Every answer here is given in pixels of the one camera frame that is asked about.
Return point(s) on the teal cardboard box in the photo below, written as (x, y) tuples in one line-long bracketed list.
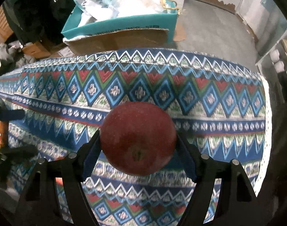
[(151, 21)]

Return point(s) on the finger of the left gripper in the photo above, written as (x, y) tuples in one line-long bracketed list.
[(10, 115), (21, 152)]

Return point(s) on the clear plastic bag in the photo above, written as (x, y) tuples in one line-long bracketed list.
[(127, 8)]

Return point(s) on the patterned blue tablecloth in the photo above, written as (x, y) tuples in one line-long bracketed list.
[(222, 107)]

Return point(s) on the brown cardboard box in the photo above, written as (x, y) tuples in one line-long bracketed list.
[(133, 38)]

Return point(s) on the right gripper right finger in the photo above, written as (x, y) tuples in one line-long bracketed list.
[(237, 203)]

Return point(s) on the pile of grey clothes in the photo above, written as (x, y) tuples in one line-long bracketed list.
[(12, 57)]

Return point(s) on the large red apple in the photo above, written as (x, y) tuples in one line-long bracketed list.
[(138, 138)]

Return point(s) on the black hanging coat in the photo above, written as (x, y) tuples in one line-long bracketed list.
[(38, 20)]

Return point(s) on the grey shoe rack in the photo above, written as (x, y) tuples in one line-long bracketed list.
[(273, 67)]

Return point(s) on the orange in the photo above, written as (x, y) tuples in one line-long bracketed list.
[(59, 181)]

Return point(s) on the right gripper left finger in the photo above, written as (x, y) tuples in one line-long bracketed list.
[(38, 203)]

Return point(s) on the wooden drawer box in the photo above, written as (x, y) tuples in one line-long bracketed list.
[(36, 50)]

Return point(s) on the small cardboard box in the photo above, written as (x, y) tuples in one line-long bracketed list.
[(65, 52)]

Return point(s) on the wooden louvered wardrobe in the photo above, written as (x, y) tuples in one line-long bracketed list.
[(5, 30)]

